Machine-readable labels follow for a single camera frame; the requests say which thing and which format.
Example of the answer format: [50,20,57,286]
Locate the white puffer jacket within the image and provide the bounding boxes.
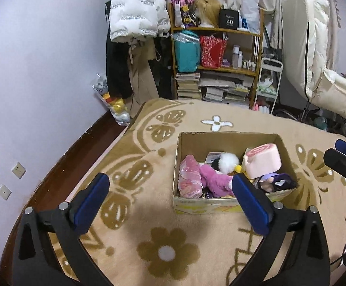
[110,0,171,43]

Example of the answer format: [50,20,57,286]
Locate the clear plastic bag of toys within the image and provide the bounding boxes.
[92,72,131,126]

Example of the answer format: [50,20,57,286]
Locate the black and white plush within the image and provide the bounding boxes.
[210,152,242,175]

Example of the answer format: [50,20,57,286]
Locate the stack of books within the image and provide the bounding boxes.
[175,71,201,99]

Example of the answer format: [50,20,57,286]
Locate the blond wig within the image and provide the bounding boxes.
[192,0,222,27]

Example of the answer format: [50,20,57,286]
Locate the cream padded armchair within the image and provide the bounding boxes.
[305,68,346,120]

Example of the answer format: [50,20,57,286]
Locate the white metal cart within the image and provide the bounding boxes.
[255,57,284,114]

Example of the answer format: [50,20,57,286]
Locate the brown cardboard box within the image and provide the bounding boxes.
[172,131,299,215]

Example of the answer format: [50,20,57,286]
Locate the black hanging garment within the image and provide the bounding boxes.
[105,1,133,99]

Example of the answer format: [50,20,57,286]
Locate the pink plastic packet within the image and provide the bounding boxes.
[177,154,204,199]

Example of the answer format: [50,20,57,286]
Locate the beige hanging trousers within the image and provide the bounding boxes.
[125,37,161,118]

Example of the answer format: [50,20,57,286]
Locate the wooden shelf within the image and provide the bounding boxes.
[169,1,264,109]

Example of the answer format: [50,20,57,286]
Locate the white cat plush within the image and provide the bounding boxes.
[258,74,275,87]

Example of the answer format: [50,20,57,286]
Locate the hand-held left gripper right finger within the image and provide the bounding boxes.
[232,173,331,286]

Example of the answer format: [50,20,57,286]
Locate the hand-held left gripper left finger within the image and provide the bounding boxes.
[12,172,111,286]

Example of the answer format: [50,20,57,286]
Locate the purple haired doll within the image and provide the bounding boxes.
[253,171,299,193]

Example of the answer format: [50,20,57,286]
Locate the dark hanging garment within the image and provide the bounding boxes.
[153,34,176,99]

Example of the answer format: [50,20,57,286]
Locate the black box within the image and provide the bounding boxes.
[219,8,239,30]

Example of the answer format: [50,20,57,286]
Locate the pink roll cake plush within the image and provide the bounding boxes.
[242,143,282,180]

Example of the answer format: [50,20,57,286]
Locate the white wall socket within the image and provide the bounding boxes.
[11,161,27,179]
[0,184,12,201]

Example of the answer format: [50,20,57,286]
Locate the beige floral blanket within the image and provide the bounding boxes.
[21,97,346,286]

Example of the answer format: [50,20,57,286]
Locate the pink bear plush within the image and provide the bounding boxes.
[198,164,236,199]

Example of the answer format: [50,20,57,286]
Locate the teal bag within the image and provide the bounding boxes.
[173,30,201,72]

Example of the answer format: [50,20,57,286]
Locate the black cable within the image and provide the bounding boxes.
[330,249,346,266]

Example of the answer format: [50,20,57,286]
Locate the red patterned bag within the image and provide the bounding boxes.
[200,35,227,68]

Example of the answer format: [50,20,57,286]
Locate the pile of books and cardboard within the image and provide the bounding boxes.
[199,71,252,106]

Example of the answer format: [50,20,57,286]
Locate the black and pink printed bag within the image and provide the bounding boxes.
[170,0,197,27]

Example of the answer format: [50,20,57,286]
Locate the white plastic bag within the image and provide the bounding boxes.
[238,0,260,33]

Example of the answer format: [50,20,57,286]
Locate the white folded mattress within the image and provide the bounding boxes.
[281,0,331,99]

